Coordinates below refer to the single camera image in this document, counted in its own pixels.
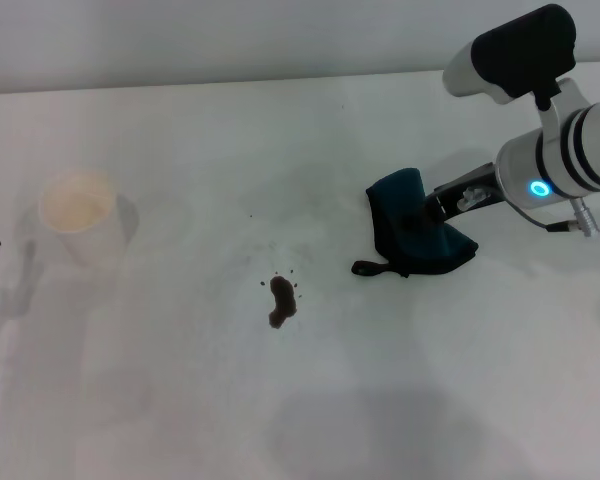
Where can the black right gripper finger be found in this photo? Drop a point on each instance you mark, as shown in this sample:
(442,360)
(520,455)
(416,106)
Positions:
(430,212)

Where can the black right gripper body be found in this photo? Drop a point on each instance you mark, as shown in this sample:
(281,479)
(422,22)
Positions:
(472,187)

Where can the blue rag with black trim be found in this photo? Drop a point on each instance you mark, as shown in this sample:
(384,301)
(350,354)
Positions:
(395,220)

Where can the white paper cup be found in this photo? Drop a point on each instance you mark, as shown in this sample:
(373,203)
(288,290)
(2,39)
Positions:
(82,215)

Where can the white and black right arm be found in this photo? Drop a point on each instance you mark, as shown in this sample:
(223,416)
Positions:
(545,100)

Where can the dark brown liquid stain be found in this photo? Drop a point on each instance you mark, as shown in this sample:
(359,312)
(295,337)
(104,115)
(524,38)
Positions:
(281,300)

